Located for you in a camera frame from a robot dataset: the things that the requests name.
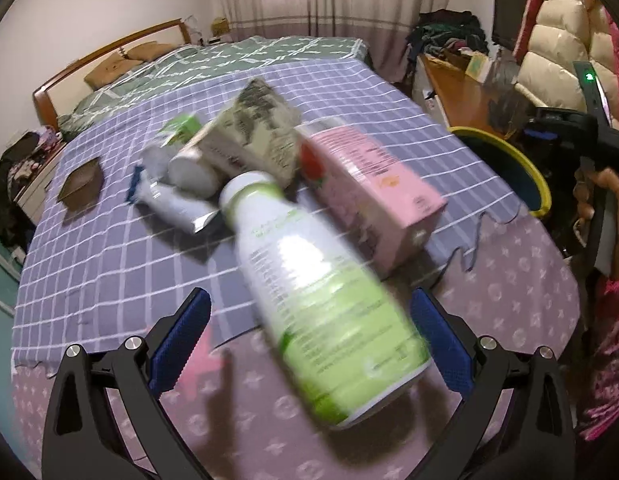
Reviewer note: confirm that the person's right hand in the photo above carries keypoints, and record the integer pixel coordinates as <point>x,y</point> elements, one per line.
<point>597,195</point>

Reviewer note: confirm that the pile of clothes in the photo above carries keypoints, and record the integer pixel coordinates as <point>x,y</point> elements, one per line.
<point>438,30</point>

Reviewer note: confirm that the pink strawberry milk carton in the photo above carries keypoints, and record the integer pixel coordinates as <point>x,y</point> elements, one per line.
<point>383,204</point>

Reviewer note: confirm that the white nightstand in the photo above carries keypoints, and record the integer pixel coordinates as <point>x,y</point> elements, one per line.
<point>31,198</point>

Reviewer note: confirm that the yellow tissue box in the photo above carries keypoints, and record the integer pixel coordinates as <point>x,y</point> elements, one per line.
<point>220,27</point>

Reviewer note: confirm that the wooden bed headboard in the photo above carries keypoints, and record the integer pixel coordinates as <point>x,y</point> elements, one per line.
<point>60,94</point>

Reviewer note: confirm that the cream puffer jacket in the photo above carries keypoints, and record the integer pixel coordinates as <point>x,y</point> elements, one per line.
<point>566,31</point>

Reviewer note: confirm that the brown pillow left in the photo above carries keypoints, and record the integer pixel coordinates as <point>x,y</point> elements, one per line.
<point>109,70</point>

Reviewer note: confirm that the brown pillow right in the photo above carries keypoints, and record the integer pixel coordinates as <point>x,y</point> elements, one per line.
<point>149,51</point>

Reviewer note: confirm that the brown pillow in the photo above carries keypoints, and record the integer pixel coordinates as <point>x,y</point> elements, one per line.
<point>109,70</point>
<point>149,51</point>

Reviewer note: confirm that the black white patterned box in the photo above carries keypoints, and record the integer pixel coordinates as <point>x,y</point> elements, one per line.
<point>256,131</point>

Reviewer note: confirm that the yellow rimmed trash bin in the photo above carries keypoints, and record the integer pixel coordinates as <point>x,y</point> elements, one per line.
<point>511,165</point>

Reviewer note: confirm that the wooden desk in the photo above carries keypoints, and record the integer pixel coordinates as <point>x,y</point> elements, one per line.
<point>450,97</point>

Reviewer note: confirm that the purple patterned cloth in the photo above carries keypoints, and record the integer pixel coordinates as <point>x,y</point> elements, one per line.
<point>236,409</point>

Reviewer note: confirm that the white capped jar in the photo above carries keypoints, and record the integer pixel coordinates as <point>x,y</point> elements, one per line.
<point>190,172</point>

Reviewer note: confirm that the pink patterned sleeve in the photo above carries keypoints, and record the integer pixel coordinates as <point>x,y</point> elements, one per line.
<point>601,405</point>

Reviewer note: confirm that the black monitor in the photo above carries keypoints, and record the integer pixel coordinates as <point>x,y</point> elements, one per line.
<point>507,19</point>

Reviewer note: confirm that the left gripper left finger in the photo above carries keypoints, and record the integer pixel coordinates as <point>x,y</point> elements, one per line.
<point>81,437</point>

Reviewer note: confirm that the dark clothes on nightstand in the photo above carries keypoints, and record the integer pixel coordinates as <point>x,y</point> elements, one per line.
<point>19,164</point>

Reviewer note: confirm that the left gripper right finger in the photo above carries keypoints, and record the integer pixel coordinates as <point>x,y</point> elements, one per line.
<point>513,420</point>

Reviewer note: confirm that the white green drink bottle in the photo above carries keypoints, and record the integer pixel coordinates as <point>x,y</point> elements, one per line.
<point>347,344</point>

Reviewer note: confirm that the blue checked tablecloth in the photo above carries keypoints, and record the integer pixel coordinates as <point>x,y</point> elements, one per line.
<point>95,276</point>

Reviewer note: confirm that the blue silver foil pouch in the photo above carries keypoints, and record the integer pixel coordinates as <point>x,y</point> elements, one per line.
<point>187,213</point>

